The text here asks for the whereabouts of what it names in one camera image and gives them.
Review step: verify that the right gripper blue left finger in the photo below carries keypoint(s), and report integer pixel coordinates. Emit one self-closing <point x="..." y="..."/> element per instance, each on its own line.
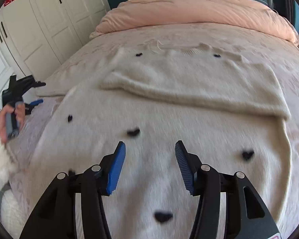
<point x="54" y="214"/>

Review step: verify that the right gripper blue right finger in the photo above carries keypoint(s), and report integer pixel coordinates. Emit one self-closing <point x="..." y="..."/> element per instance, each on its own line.
<point x="246" y="214"/>

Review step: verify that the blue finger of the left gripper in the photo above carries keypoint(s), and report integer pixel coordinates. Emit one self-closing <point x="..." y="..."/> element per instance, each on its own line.
<point x="32" y="105"/>

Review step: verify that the cream sweater with black hearts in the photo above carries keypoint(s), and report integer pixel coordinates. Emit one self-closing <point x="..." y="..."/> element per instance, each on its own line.
<point x="228" y="110"/>

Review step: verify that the person's left hand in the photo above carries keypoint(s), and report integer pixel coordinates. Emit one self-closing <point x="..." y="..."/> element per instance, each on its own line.
<point x="19" y="111"/>

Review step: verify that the white wardrobe with red decals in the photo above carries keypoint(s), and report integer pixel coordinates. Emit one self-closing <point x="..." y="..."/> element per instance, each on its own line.
<point x="38" y="36"/>

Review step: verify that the pink butterfly pattern bedspread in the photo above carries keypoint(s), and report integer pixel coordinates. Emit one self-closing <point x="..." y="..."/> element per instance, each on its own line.
<point x="282" y="56"/>

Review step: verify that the peach folded duvet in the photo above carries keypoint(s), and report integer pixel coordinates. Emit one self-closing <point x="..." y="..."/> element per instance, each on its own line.
<point x="248" y="14"/>

